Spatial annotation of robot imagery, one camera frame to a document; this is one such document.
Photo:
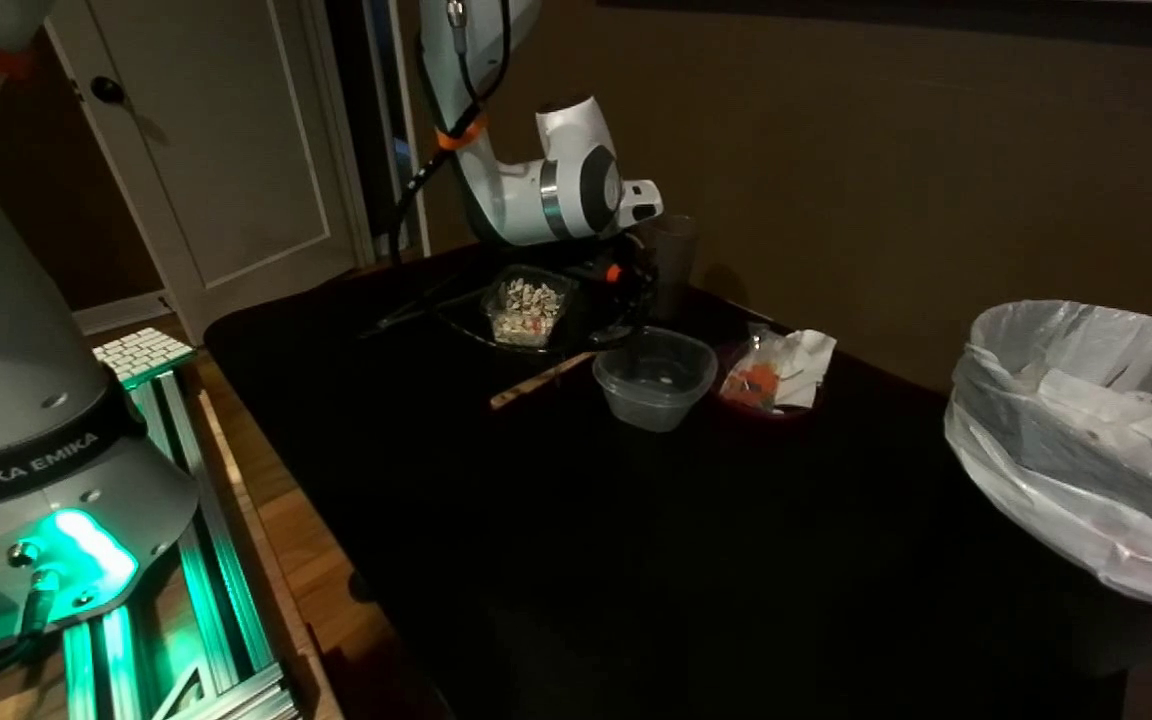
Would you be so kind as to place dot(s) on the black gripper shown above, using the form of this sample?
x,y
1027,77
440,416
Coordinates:
x,y
618,285

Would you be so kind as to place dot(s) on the clear plastic bowl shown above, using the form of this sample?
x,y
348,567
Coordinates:
x,y
652,378

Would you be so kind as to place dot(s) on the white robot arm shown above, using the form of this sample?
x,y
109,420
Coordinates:
x,y
84,503

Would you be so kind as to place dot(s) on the wooden spoon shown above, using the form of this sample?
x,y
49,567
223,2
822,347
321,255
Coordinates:
x,y
537,380

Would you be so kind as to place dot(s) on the dark grey cup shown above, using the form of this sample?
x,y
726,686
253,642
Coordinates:
x,y
674,250

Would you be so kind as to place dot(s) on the clear container with popcorn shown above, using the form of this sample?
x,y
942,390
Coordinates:
x,y
526,306

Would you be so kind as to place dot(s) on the black tongs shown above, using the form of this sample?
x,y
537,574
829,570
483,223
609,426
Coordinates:
x,y
419,308

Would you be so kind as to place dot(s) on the crumpled white and orange wrapper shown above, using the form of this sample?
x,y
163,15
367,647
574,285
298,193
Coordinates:
x,y
777,372

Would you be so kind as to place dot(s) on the black table cloth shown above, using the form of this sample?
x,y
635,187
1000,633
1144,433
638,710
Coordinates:
x,y
549,560

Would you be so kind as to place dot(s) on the white door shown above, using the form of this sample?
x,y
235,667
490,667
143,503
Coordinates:
x,y
231,140

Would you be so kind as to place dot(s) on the trash bin with white liner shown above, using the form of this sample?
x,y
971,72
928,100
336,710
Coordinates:
x,y
1050,416

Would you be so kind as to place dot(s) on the green lit aluminium frame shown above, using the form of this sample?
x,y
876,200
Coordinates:
x,y
188,642

